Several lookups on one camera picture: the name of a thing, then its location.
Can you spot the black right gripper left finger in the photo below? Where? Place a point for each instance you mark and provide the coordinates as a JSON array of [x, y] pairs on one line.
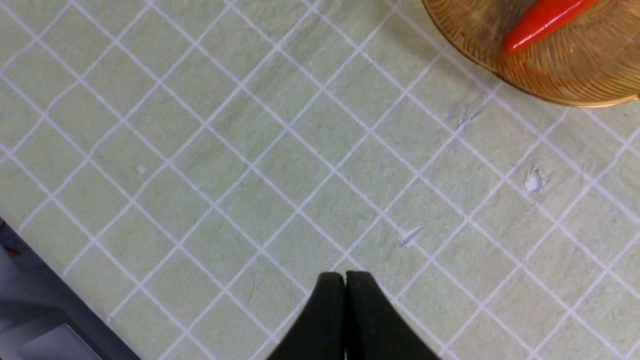
[[317, 333]]

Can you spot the green checkered tablecloth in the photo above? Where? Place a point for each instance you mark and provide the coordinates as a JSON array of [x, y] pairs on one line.
[[189, 167]]

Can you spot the amber ribbed plastic plate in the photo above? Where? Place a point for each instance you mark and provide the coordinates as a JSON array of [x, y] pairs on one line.
[[592, 62]]

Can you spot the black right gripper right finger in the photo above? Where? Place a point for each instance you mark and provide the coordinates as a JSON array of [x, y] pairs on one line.
[[374, 330]]

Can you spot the toy carrot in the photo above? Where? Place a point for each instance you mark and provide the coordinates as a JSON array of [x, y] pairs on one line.
[[543, 18]]

